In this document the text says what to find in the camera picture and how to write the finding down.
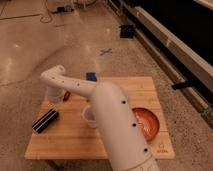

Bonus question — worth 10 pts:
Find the black striped eraser block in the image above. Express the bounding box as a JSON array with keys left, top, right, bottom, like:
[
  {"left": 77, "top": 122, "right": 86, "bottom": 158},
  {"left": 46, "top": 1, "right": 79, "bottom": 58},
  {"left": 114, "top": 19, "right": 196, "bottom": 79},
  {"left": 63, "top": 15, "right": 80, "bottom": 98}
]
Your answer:
[{"left": 32, "top": 109, "right": 59, "bottom": 134}]

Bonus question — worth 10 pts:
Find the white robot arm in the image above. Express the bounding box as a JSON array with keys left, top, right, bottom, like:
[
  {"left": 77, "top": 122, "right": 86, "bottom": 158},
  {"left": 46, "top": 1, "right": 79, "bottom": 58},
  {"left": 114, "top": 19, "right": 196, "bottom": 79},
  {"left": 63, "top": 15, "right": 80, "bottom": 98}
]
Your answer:
[{"left": 40, "top": 65, "right": 160, "bottom": 171}]

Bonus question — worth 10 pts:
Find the wooden table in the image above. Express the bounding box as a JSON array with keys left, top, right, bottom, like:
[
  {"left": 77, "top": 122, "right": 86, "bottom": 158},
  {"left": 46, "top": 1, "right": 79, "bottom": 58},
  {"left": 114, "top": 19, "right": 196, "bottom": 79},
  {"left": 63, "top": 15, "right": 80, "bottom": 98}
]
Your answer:
[{"left": 24, "top": 77, "right": 175, "bottom": 160}]

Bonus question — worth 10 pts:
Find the blue tape cross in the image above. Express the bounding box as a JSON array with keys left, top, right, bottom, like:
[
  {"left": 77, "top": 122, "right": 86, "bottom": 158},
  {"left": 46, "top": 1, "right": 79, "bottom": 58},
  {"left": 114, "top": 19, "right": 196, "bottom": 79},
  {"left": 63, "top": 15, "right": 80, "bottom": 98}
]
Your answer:
[{"left": 100, "top": 48, "right": 112, "bottom": 56}]

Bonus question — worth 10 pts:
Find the black cable on floor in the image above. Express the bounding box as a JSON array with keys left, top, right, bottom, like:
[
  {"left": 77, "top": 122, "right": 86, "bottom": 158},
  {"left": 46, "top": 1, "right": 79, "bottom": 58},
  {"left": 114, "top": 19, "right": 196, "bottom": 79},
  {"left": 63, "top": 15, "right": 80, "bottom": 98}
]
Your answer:
[{"left": 39, "top": 0, "right": 54, "bottom": 24}]

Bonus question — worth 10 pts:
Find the blue block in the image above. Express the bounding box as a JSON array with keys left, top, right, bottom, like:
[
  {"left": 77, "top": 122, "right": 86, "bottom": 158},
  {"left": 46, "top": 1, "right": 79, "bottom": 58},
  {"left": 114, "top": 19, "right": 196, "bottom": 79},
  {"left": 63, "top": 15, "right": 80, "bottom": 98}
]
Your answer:
[{"left": 86, "top": 72, "right": 97, "bottom": 81}]

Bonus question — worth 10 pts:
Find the black box on floor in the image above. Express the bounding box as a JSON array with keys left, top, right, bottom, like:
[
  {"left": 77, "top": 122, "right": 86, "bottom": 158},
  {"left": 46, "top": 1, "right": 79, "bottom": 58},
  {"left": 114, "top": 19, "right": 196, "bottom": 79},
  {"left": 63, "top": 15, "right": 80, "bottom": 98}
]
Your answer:
[{"left": 120, "top": 25, "right": 134, "bottom": 38}]

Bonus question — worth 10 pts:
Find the orange bowl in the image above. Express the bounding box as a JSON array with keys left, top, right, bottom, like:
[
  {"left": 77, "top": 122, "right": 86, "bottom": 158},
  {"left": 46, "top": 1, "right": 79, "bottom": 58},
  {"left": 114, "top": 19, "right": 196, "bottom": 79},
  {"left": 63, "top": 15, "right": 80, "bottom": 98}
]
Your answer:
[{"left": 133, "top": 107, "right": 160, "bottom": 141}]

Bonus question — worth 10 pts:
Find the red handled tool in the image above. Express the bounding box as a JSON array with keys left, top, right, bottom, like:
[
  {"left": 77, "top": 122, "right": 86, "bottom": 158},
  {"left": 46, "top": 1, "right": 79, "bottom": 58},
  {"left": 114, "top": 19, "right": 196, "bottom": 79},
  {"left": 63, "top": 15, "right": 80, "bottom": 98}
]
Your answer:
[{"left": 63, "top": 91, "right": 71, "bottom": 101}]

